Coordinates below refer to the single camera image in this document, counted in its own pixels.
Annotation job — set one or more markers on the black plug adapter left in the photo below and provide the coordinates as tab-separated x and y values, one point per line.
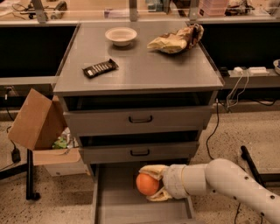
15	155

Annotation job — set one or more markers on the grey bottom drawer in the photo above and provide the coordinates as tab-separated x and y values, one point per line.
116	199

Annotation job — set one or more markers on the white bowl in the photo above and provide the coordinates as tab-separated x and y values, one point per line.
121	36

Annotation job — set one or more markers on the white power strip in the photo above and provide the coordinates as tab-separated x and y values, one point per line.
253	71

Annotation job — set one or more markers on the black table leg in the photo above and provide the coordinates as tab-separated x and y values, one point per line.
28	169
264	179

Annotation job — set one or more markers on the orange fruit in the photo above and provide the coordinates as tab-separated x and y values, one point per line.
146	184

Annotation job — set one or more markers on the brown cardboard box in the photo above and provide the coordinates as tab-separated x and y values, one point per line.
38	124

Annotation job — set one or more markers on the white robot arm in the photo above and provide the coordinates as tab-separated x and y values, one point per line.
160	182

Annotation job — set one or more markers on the crumpled chip bag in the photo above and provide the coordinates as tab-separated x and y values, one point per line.
177	41

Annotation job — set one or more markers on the grey drawer cabinet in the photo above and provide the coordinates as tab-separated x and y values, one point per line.
144	79

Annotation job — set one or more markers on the black table leg right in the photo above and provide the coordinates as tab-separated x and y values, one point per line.
264	179

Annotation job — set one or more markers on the black table leg left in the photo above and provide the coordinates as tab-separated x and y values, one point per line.
28	169

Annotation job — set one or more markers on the green snack packet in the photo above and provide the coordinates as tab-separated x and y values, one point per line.
60	143

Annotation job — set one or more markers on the pink plastic container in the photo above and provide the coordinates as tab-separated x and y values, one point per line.
212	8

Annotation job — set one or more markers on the grey top drawer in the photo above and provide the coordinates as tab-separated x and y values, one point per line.
137	121

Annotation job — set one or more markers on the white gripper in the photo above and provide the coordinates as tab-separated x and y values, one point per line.
173	181

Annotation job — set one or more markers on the grey middle drawer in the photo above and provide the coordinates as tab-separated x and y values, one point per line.
138	152

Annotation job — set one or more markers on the black snack bar wrapper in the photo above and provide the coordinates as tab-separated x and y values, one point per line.
100	68

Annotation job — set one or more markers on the grey drawer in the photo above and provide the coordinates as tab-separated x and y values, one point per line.
116	199
137	121
138	152

